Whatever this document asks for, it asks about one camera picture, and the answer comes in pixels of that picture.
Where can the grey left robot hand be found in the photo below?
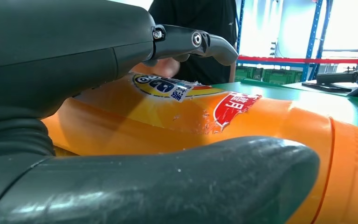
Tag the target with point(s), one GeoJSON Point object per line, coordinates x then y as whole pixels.
{"type": "Point", "coordinates": [58, 46]}

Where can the orange plastic bottle clear cap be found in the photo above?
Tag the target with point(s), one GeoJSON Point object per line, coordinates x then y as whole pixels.
{"type": "Point", "coordinates": [274, 123]}

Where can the person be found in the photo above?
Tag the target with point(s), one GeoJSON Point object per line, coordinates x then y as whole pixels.
{"type": "Point", "coordinates": [203, 18]}

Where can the green plastic crate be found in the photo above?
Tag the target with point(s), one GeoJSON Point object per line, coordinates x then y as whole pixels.
{"type": "Point", "coordinates": [281, 76]}
{"type": "Point", "coordinates": [247, 73]}

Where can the blue metal rack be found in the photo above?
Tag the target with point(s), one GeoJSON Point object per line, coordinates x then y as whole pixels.
{"type": "Point", "coordinates": [311, 31]}

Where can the black remote controller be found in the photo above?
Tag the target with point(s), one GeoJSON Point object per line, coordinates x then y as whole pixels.
{"type": "Point", "coordinates": [336, 77]}

